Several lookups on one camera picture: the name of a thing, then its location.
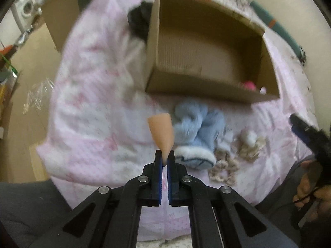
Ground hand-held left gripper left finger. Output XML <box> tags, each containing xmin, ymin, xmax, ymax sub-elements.
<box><xmin>28</xmin><ymin>150</ymin><xmax>163</xmax><ymax>248</ymax></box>

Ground person's leg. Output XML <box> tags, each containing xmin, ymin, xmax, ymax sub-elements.
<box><xmin>0</xmin><ymin>179</ymin><xmax>75</xmax><ymax>248</ymax></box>
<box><xmin>255</xmin><ymin>155</ymin><xmax>316</xmax><ymax>238</ymax></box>

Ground cardboard box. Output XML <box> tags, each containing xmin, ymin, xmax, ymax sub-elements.
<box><xmin>145</xmin><ymin>0</ymin><xmax>281</xmax><ymax>104</ymax></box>

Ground beige frilly scrunchie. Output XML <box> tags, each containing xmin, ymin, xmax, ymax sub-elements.
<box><xmin>208</xmin><ymin>159</ymin><xmax>240</xmax><ymax>186</ymax></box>

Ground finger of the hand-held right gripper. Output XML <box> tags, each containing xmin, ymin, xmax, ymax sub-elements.
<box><xmin>289</xmin><ymin>113</ymin><xmax>320</xmax><ymax>148</ymax></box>

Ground brown bedside box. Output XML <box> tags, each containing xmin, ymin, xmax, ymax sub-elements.
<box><xmin>41</xmin><ymin>0</ymin><xmax>80</xmax><ymax>52</ymax></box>

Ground person's right leg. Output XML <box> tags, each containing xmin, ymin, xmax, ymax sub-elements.
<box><xmin>255</xmin><ymin>155</ymin><xmax>316</xmax><ymax>238</ymax></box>

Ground person's right hand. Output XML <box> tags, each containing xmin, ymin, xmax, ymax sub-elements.
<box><xmin>293</xmin><ymin>160</ymin><xmax>331</xmax><ymax>221</ymax></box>

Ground person's left leg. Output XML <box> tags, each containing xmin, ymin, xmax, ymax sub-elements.
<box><xmin>0</xmin><ymin>179</ymin><xmax>75</xmax><ymax>248</ymax></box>

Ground white lace scrunchie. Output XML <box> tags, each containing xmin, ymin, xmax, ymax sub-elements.
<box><xmin>217</xmin><ymin>132</ymin><xmax>237</xmax><ymax>161</ymax></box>

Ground light blue fluffy sock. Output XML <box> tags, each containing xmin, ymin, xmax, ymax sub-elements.
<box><xmin>178</xmin><ymin>108</ymin><xmax>226</xmax><ymax>170</ymax></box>
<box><xmin>173</xmin><ymin>99</ymin><xmax>210</xmax><ymax>145</ymax></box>

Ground dark striped cloth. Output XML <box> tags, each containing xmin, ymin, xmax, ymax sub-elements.
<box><xmin>127</xmin><ymin>1</ymin><xmax>154</xmax><ymax>40</ymax></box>

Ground teal headboard cushion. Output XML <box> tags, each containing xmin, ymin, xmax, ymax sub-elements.
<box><xmin>249</xmin><ymin>0</ymin><xmax>307</xmax><ymax>62</ymax></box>

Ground pink printed blanket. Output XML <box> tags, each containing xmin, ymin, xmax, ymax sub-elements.
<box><xmin>36</xmin><ymin>0</ymin><xmax>317</xmax><ymax>243</ymax></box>

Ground beige curly scrunchie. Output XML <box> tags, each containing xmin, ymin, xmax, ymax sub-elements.
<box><xmin>237</xmin><ymin>129</ymin><xmax>267</xmax><ymax>163</ymax></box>

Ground peach teardrop makeup sponge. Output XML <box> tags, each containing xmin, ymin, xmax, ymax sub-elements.
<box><xmin>147</xmin><ymin>113</ymin><xmax>175</xmax><ymax>166</ymax></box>

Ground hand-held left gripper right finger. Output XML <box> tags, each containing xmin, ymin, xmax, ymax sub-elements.
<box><xmin>168</xmin><ymin>150</ymin><xmax>298</xmax><ymax>248</ymax></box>

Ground white washing machine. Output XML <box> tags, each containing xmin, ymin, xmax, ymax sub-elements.
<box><xmin>14</xmin><ymin>0</ymin><xmax>42</xmax><ymax>26</ymax></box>

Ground clear plastic wrap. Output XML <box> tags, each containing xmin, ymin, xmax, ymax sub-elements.
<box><xmin>23</xmin><ymin>79</ymin><xmax>56</xmax><ymax>114</ymax></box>

